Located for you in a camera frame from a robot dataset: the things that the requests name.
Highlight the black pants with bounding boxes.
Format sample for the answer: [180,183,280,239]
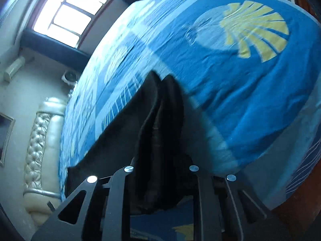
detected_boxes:
[65,70,201,215]

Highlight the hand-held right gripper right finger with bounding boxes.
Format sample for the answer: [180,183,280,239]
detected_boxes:
[188,165,294,241]

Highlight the cream tufted leather headboard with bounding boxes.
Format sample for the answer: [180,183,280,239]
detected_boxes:
[23,97,68,228]

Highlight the white wall air conditioner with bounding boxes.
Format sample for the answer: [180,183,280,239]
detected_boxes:
[3,56,27,82]

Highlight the window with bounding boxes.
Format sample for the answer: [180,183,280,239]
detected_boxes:
[33,0,113,48]

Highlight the framed wall picture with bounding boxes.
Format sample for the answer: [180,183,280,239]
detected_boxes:
[0,113,15,167]

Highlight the blue printed blanket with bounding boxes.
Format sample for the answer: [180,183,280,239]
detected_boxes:
[58,0,321,241]

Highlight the small white fan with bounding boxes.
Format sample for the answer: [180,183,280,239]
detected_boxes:
[61,71,78,83]

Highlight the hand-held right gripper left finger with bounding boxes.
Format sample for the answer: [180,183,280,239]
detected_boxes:
[31,165,135,241]

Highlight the blue window valance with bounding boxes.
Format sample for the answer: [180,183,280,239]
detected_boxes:
[21,29,87,61]

